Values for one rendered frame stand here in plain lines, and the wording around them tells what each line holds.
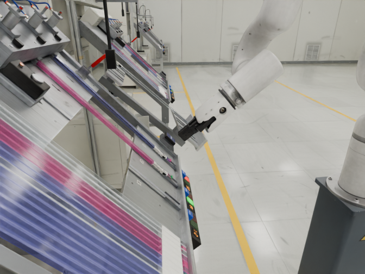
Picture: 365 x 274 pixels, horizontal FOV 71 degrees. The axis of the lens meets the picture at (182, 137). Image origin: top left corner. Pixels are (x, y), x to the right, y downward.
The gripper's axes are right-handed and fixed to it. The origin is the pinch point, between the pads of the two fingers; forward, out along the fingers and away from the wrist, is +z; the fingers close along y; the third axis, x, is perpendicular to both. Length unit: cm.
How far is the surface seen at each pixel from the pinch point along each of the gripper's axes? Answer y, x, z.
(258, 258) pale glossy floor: 31, -97, 25
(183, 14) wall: 760, -1, -82
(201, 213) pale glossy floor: 70, -80, 45
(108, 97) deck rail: 19.1, 21.0, 15.2
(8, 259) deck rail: -48, 20, 14
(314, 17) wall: 760, -265, -381
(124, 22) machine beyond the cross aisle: 451, 70, 33
